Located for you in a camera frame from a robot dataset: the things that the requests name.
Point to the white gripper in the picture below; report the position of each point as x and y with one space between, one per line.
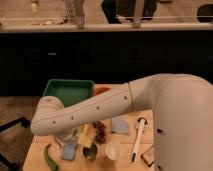
68 136

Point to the blue sponge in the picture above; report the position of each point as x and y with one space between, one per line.
68 151

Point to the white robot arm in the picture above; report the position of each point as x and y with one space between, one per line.
182 107

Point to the orange bowl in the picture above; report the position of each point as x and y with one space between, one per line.
100 90

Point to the small metal cup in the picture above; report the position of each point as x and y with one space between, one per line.
90 153

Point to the green chili pepper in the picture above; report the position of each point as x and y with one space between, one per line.
50 162

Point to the bunch of red grapes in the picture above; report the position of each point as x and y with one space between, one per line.
100 135

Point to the green plastic tray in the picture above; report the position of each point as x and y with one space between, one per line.
69 91

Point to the grey blue cloth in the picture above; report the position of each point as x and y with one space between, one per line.
119 126

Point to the brown wooden box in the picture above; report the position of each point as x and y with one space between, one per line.
148 156

